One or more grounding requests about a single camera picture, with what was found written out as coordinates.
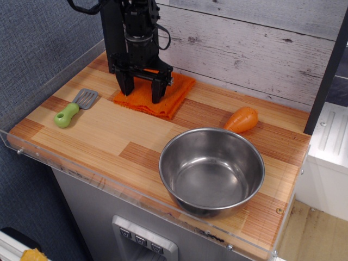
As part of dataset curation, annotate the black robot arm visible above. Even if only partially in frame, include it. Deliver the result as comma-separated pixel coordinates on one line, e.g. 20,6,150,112
100,1,173,104

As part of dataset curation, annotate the black vertical post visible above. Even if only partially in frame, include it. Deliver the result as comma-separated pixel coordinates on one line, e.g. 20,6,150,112
99,1,126,73
303,10,347,135

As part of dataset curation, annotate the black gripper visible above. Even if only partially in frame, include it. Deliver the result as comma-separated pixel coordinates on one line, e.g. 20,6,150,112
109,35,173,104

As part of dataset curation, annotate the grey toy fridge cabinet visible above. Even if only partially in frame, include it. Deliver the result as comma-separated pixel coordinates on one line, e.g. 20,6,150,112
53,169,269,260

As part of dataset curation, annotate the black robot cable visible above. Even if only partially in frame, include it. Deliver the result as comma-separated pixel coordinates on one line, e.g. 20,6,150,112
66,0,172,51

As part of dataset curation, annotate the white side cabinet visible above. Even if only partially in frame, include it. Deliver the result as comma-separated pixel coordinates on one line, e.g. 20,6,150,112
295,102,347,220

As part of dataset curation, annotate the black right vertical post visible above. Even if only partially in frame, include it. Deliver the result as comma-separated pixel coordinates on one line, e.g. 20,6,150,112
303,10,347,135

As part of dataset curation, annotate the black left vertical post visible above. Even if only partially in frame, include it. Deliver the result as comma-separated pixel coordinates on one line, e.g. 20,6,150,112
99,1,126,73

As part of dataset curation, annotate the green handled grey spatula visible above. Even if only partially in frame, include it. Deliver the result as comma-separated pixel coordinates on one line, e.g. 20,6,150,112
54,88,98,128

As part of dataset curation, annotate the clear acrylic table guard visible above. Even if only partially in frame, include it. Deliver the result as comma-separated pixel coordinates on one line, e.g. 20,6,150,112
1,40,309,260

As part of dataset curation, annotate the orange toy carrot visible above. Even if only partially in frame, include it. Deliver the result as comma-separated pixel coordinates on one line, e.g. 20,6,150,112
223,107,258,133

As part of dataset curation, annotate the yellow object bottom left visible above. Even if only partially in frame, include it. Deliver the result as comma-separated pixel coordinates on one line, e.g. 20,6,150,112
20,248,48,261

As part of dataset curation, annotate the silver metal bowl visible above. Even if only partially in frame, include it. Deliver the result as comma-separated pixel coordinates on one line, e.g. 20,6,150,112
159,128,265,218

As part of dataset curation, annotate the silver dispenser button panel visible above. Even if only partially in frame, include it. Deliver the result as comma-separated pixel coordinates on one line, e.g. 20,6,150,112
112,215,179,261

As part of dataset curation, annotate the orange cloth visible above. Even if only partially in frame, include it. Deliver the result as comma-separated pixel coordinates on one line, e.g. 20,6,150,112
113,72,196,120

